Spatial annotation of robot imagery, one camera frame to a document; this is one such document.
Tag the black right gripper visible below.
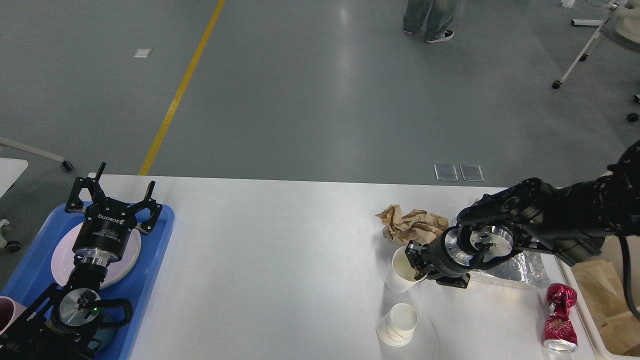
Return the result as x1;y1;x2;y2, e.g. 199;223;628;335
404;226;476;289

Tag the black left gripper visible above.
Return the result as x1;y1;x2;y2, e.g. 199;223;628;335
64;162;164;268

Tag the white paper cup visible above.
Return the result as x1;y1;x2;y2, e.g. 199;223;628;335
375;303;418;347
384;245;426;294

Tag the pink plate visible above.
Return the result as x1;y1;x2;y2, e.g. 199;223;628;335
50;223;142;290

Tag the brown paper bag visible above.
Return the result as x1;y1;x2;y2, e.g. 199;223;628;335
571;260;640;357

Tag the dark green mug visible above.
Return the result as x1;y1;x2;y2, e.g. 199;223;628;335
87;310;119;353

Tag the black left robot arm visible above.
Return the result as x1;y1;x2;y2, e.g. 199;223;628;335
1;162;163;360

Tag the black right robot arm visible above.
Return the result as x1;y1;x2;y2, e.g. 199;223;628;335
404;142;640;318

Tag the crumpled brown paper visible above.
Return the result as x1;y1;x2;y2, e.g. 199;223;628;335
375;204;450;245

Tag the white stand leg left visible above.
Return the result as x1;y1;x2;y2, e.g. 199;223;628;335
0;136;74;173

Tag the crumpled aluminium foil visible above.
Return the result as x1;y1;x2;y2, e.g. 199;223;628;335
470;251;551;289

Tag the left floor outlet cover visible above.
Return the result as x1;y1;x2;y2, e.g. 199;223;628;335
433;164;459;182

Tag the floor outlet cover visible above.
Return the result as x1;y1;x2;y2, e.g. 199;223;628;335
459;164;485;182
433;164;459;182

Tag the blue plastic tray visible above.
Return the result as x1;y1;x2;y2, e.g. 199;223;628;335
1;203;175;360

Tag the right floor outlet cover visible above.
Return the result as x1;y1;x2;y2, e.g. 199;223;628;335
459;164;485;182

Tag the white side table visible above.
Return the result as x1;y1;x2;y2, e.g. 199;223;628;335
0;157;29;254

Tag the pink ribbed cup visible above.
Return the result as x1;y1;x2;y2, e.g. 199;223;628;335
0;296;26;335

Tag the crushed red soda can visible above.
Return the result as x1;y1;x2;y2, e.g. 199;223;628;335
542;283;578;353

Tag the beige plastic bin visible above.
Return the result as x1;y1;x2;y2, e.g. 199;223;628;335
558;235;639;360

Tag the person in jeans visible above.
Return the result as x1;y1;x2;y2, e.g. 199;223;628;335
402;0;460;44

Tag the white rolling stand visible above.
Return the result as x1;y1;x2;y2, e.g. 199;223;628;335
551;0;640;90

